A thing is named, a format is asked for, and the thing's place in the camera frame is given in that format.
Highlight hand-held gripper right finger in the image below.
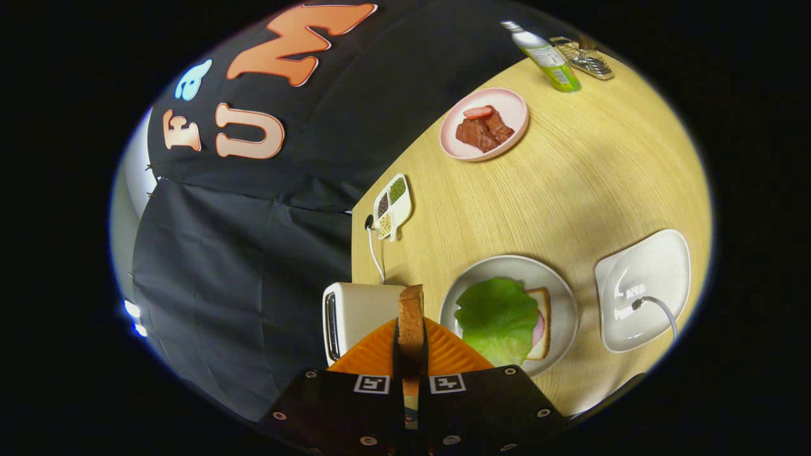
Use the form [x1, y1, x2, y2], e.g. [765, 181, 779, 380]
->
[415, 317, 568, 456]

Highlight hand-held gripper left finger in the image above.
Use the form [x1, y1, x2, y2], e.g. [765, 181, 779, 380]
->
[260, 317, 406, 456]

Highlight green lettuce leaf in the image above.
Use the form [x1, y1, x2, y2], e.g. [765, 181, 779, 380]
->
[454, 277, 539, 367]

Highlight toasted bread slice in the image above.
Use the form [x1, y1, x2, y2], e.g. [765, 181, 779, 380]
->
[397, 284, 426, 355]

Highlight white toaster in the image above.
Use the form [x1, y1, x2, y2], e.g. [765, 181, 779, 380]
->
[322, 282, 409, 366]

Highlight bread slice under lettuce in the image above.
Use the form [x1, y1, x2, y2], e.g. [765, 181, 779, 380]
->
[525, 287, 552, 361]

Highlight white round plate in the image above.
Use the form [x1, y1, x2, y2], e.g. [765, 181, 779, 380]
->
[439, 255, 579, 378]

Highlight white divided dish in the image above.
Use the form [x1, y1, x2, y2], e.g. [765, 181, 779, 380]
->
[373, 174, 414, 243]

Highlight white square plate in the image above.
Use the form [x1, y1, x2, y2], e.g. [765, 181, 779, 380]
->
[594, 229, 692, 353]

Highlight brown meat pieces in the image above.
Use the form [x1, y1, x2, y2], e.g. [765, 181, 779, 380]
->
[455, 106, 515, 153]

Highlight pink plate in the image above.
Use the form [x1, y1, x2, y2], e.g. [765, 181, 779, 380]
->
[439, 87, 530, 162]

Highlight green label metal bottle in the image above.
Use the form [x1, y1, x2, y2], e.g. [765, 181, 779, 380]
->
[501, 20, 582, 93]

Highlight white toaster cable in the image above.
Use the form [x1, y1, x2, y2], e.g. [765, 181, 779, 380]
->
[364, 214, 387, 284]

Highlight white cable with plug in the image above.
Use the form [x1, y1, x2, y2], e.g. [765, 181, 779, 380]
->
[631, 296, 679, 343]

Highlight small wire basket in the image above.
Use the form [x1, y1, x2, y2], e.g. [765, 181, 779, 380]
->
[550, 35, 615, 81]

